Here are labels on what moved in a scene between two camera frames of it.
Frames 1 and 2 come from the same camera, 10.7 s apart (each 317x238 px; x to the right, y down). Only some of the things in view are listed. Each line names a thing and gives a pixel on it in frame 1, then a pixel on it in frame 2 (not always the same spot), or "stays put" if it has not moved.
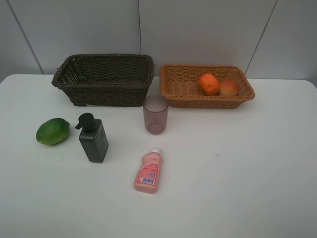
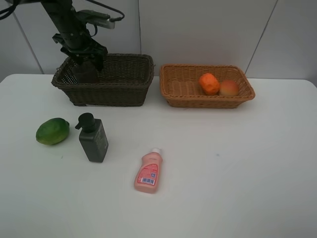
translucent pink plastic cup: (155, 108) -> (85, 73)
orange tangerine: (209, 85) stays put
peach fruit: (228, 88) stays put
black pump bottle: (93, 137) stays put
